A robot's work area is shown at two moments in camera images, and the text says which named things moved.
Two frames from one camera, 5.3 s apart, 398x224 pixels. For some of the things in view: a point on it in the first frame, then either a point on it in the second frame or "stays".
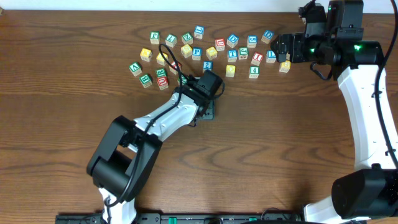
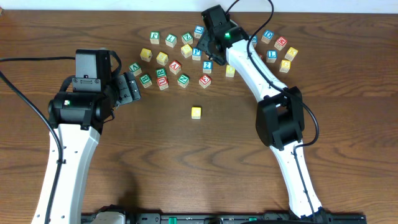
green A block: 135,69 stays
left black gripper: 207,112 → 125,90
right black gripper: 286,47 → 209,47
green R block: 161,73 stays
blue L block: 270,56 stays
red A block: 173,70 stays
